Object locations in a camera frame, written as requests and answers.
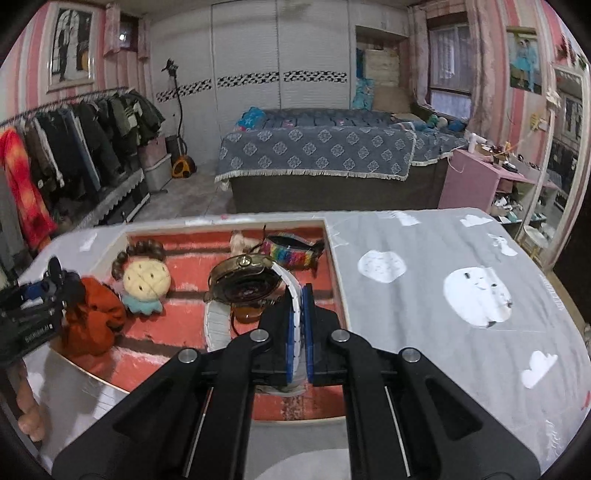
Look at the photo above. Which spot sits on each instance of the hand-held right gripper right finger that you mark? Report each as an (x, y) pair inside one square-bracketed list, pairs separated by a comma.
[(369, 369)]

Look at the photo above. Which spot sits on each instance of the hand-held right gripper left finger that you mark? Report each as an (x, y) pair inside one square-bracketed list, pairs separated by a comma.
[(231, 369)]

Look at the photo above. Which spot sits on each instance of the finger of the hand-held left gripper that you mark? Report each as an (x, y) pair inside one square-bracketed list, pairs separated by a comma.
[(69, 286)]

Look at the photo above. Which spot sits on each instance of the orange fluffy scrunchie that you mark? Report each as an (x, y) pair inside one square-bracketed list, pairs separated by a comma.
[(94, 318)]

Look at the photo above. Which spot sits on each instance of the brown stone pendant with knot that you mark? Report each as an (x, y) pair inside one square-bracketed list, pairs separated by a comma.
[(247, 314)]

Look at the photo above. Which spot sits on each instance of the white jewelry tray red lining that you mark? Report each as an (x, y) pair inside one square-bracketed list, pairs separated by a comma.
[(184, 277)]

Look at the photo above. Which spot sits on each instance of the rainbow beaded hair claw clip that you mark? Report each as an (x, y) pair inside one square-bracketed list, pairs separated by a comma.
[(291, 254)]

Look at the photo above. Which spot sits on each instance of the person's left hand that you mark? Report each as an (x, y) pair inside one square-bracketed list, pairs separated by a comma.
[(32, 415)]

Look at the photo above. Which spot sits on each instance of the grey printed bedsheet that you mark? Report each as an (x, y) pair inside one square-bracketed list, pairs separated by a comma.
[(415, 323)]

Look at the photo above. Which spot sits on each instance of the doll face hair clip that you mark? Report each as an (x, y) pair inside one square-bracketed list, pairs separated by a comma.
[(145, 277)]

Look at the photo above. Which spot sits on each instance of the beige flower hair accessory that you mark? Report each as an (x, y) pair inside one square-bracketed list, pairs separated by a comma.
[(239, 242)]

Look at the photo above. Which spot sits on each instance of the row of hanging clothes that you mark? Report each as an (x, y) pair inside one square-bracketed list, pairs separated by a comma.
[(78, 138)]

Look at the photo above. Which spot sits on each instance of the stacked storage boxes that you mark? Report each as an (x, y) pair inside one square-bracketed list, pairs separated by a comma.
[(156, 164)]

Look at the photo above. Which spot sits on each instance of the garment steamer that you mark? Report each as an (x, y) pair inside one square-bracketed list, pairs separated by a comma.
[(182, 161)]

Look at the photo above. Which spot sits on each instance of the dark bed base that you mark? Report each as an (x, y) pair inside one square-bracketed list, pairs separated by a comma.
[(332, 194)]

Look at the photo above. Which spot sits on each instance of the pink desk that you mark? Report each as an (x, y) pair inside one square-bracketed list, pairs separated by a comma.
[(471, 180)]

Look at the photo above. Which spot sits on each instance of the blue patterned bedcover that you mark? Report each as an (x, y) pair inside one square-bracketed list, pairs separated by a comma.
[(318, 152)]

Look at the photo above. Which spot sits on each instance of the white bottle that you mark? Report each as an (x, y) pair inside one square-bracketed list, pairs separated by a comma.
[(475, 143)]

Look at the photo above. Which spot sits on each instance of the white framed mirror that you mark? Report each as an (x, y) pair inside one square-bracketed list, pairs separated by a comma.
[(561, 166)]

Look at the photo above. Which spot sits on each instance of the white wardrobe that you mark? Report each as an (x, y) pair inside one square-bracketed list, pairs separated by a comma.
[(277, 50)]

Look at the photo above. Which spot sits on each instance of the window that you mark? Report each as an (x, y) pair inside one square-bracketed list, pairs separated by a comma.
[(450, 64)]

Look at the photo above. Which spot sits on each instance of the pink curtain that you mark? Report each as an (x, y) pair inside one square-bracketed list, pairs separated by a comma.
[(485, 64)]

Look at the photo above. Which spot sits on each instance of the metal clothes rail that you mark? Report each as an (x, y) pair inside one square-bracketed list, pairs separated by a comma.
[(64, 99)]

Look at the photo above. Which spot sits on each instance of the framed wall picture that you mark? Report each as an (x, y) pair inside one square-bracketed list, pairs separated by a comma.
[(71, 46)]

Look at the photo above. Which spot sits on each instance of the wall poster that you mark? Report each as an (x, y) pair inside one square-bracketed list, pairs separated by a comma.
[(524, 60)]

